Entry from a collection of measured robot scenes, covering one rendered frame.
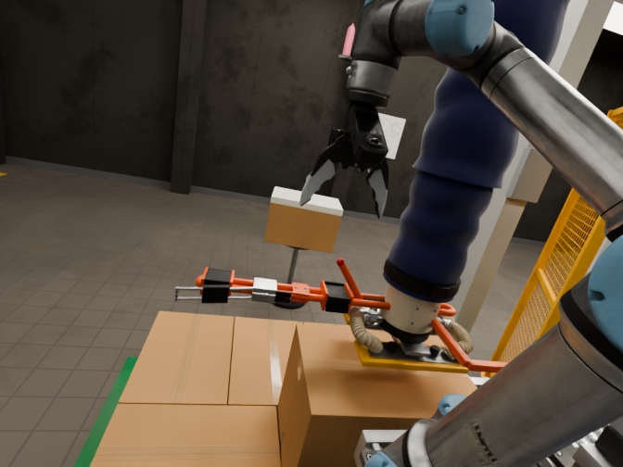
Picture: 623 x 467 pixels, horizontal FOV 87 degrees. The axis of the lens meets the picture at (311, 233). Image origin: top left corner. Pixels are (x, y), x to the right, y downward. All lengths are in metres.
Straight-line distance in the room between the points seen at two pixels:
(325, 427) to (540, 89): 0.89
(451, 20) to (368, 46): 0.13
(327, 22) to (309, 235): 4.30
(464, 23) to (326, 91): 5.78
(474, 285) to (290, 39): 4.90
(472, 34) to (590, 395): 0.40
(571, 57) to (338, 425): 2.20
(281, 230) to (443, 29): 2.42
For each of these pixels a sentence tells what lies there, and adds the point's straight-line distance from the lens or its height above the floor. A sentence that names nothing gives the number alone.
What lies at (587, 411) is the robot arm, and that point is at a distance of 0.42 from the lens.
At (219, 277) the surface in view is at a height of 1.20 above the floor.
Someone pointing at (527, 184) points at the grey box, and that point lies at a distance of 2.38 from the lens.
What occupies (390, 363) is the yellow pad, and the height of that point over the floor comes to 1.07.
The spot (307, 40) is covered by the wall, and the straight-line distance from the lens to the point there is 6.25.
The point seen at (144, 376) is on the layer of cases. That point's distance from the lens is 1.63.
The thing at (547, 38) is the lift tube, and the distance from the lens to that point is 0.97.
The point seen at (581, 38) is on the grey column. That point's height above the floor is 2.37.
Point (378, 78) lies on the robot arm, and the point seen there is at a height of 1.74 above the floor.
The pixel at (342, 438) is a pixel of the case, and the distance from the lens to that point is 1.09.
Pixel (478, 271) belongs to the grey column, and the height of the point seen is 0.94.
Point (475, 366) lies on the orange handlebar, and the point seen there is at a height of 1.19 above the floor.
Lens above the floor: 1.67
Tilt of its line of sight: 19 degrees down
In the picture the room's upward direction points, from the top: 13 degrees clockwise
